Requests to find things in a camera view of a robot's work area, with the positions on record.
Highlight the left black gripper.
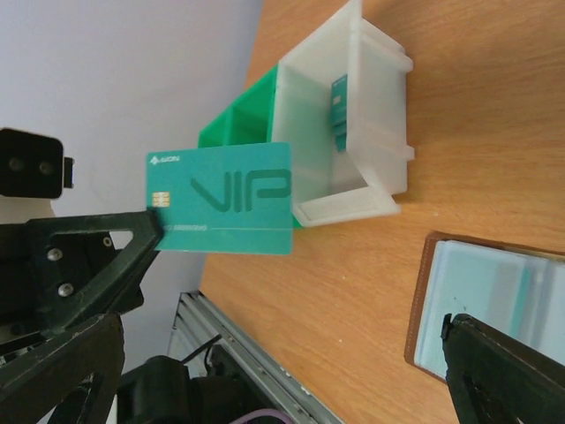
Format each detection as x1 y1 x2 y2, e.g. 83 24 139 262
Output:
1 209 163 353

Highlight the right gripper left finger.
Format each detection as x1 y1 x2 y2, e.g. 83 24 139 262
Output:
1 313 124 423

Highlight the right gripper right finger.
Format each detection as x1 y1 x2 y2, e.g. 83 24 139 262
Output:
441 314 564 423

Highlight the brown leather card holder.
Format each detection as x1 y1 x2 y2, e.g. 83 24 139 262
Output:
404 231 564 381

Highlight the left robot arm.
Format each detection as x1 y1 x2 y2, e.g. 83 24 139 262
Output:
1 210 267 423

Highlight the teal card stack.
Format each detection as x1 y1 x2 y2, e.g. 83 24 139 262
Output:
330 74 348 152

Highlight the green two-compartment bin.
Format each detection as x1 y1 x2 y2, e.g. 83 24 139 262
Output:
197 64 305 231

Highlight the white plastic bin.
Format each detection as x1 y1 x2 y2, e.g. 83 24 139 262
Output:
277 1 414 227

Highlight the aluminium front rail frame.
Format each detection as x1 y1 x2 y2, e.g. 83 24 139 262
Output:
168 292 343 423

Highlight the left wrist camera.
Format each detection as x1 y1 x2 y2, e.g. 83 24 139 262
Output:
0 127 74 224

